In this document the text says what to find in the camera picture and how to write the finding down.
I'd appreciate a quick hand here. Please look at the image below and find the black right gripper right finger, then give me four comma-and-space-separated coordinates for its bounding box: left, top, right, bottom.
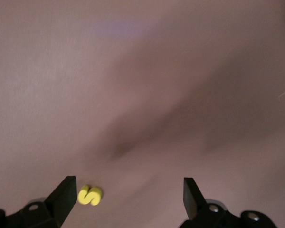
180, 177, 277, 228

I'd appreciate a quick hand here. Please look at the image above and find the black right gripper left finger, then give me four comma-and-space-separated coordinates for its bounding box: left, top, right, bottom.
0, 176, 77, 228

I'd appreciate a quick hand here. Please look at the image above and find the yellow letter s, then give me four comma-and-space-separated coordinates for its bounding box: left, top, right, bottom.
77, 184, 103, 206

